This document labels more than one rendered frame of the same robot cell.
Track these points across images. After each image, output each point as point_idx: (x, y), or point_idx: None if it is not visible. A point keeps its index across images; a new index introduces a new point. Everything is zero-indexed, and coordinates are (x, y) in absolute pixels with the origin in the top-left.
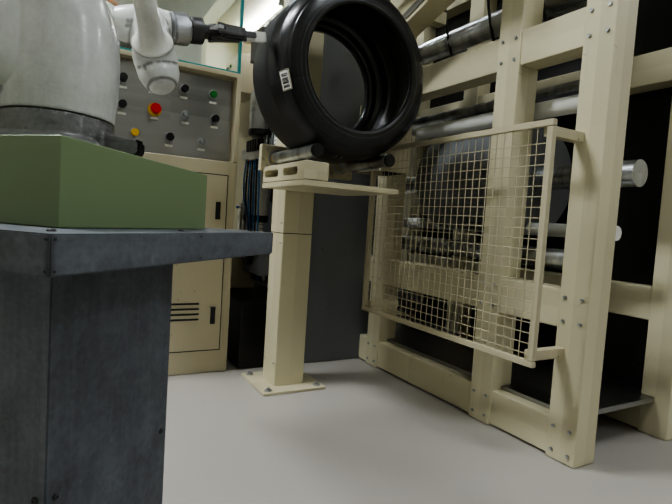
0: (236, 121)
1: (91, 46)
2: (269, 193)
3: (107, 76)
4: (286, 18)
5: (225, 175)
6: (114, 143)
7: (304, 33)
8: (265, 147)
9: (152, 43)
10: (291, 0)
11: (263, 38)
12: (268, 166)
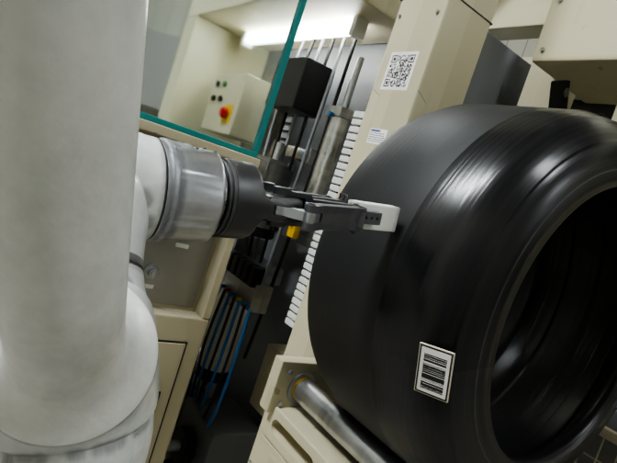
0: (228, 245)
1: None
2: (245, 339)
3: None
4: (476, 205)
5: (182, 343)
6: None
7: (515, 262)
8: (287, 368)
9: (62, 409)
10: (408, 66)
11: (390, 223)
12: (286, 418)
